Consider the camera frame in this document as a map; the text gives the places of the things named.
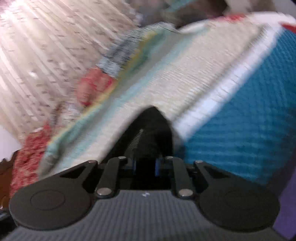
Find dark wooden headboard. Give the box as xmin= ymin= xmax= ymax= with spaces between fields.
xmin=0 ymin=151 xmax=20 ymax=214

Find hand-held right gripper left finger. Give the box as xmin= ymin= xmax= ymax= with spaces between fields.
xmin=60 ymin=156 xmax=136 ymax=199

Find black pants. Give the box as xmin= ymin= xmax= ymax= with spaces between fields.
xmin=102 ymin=105 xmax=186 ymax=190

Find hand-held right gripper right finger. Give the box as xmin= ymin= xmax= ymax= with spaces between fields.
xmin=155 ymin=156 xmax=230 ymax=199

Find purple cloth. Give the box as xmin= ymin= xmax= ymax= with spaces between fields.
xmin=273 ymin=183 xmax=296 ymax=240

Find light patterned curtain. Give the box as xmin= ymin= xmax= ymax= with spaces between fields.
xmin=0 ymin=0 xmax=148 ymax=142

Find patterned teal beige bedspread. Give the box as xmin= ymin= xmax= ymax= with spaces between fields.
xmin=37 ymin=11 xmax=296 ymax=193

